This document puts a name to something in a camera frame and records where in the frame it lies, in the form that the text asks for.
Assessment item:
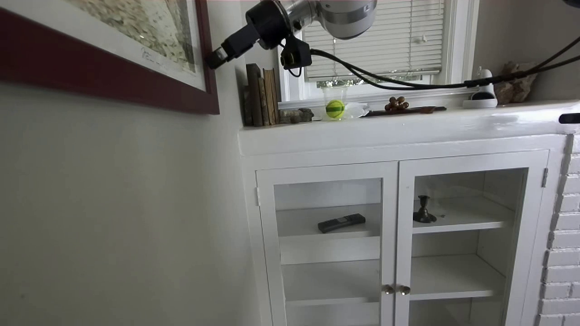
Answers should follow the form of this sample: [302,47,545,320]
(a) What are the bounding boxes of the white window frame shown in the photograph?
[275,0,482,105]

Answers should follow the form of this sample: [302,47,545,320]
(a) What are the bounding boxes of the brown wooden ball cluster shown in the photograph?
[384,94,411,116]

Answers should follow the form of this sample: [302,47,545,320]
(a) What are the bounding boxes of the small dark trinket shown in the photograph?
[279,107,315,125]

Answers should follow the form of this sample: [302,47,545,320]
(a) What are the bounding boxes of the white glass cabinet door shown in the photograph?
[395,150,549,326]
[255,161,400,326]

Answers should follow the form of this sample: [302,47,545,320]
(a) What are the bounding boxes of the clear plastic cup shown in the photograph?
[322,83,351,121]

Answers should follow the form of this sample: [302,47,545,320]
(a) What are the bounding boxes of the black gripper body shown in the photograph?
[228,0,295,56]

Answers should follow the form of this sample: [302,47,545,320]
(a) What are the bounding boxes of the white cabinet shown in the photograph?
[235,98,580,326]

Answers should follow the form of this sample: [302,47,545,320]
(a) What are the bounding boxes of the brown wooden tray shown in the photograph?
[360,105,449,118]

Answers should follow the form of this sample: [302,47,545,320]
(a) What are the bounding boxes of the red framed painting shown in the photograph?
[0,0,221,116]

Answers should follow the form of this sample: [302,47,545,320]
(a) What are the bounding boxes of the brown dried decoration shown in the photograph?
[493,60,538,105]

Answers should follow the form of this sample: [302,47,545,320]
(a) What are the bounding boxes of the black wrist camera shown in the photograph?
[279,36,313,71]

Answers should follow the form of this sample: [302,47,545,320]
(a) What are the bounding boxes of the black remote control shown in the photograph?
[315,212,368,235]

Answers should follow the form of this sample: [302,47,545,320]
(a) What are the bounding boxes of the white window blinds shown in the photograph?
[301,0,447,83]

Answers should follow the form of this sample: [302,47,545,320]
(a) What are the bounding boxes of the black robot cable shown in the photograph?
[306,34,580,90]
[306,47,580,92]

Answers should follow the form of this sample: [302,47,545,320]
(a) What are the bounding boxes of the white dome camera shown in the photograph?
[460,67,500,110]

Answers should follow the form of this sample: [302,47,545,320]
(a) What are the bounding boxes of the green ball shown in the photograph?
[324,98,348,121]

